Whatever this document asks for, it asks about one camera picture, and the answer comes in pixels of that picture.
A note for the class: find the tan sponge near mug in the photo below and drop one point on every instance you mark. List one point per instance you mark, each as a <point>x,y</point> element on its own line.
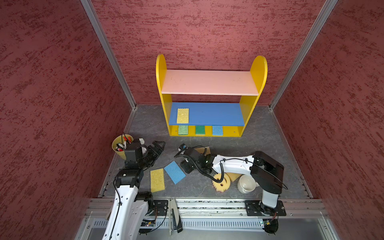
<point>233,176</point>

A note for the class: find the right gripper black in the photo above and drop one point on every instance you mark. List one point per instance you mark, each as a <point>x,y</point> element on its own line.
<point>184,165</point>

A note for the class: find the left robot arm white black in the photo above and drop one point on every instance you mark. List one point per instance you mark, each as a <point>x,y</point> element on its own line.
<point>131,205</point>

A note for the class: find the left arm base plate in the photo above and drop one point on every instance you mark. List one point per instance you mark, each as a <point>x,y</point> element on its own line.
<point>157,208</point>

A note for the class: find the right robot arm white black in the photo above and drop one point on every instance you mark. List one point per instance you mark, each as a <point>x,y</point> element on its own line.
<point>262,168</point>

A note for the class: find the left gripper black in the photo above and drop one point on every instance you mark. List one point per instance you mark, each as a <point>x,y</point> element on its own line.
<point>155,153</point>

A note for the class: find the white mug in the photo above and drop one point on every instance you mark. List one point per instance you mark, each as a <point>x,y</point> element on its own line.
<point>247,184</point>

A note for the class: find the green cellulose sponge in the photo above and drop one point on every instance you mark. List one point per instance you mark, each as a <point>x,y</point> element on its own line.
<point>183,130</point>

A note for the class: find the yellow cellulose sponge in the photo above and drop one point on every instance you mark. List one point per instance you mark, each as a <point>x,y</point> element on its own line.
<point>182,116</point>
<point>157,180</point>

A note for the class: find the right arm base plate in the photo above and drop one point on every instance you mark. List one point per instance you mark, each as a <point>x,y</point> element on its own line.
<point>257,209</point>

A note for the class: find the yellow-green pen cup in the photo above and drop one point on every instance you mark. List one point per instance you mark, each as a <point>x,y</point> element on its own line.
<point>120,143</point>

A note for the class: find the smiley face yellow sponge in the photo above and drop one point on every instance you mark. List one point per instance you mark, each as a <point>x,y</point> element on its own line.
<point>224,185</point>

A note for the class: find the tan sponge green scrub back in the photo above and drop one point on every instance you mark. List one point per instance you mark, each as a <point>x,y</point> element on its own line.
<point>200,130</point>

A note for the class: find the yellow shelf with coloured boards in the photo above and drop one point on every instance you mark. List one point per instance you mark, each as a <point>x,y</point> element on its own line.
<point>234,117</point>

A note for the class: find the blue sponge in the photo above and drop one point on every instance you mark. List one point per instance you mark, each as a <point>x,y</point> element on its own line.
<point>175,172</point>
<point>217,131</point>

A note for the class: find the tan sponge middle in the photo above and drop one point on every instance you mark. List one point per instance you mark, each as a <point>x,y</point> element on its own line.
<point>204,150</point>

